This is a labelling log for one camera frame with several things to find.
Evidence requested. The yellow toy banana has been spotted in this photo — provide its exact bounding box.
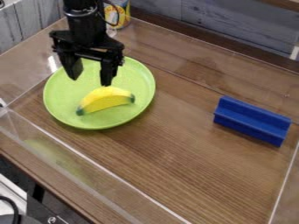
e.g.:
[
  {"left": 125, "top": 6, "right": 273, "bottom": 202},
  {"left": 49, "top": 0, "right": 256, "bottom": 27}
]
[{"left": 76, "top": 87, "right": 136, "bottom": 116}]

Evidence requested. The blue plastic block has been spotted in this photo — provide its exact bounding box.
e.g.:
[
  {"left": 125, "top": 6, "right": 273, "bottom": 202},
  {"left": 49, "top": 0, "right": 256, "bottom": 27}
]
[{"left": 213, "top": 96, "right": 292, "bottom": 147}]

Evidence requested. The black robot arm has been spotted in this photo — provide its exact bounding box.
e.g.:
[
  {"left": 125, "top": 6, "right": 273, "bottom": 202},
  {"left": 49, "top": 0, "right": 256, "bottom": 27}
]
[{"left": 49, "top": 0, "right": 125, "bottom": 87}]

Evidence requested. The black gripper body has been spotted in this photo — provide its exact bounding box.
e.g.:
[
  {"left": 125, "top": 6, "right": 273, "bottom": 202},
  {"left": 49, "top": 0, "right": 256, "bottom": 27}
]
[{"left": 49, "top": 11, "right": 124, "bottom": 66}]

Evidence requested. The green round plate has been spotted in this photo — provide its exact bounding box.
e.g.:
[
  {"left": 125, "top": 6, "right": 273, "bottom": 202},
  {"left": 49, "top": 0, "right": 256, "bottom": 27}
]
[{"left": 42, "top": 57, "right": 154, "bottom": 130}]

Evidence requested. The yellow blue tin can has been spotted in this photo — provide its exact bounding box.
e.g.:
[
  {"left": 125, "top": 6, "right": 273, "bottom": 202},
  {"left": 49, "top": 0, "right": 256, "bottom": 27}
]
[{"left": 104, "top": 0, "right": 130, "bottom": 29}]

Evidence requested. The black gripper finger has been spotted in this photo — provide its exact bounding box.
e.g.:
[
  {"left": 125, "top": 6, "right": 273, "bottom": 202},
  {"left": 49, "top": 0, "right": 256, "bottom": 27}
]
[
  {"left": 100, "top": 59, "right": 117, "bottom": 87},
  {"left": 58, "top": 52, "right": 82, "bottom": 80}
]

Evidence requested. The clear acrylic enclosure wall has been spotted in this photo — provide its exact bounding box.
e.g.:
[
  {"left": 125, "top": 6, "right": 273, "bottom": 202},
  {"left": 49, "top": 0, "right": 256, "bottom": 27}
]
[{"left": 0, "top": 102, "right": 190, "bottom": 224}]

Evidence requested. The black cable lower left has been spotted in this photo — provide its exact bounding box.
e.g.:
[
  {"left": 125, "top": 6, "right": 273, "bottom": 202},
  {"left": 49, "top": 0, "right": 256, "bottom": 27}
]
[{"left": 0, "top": 195, "right": 21, "bottom": 224}]

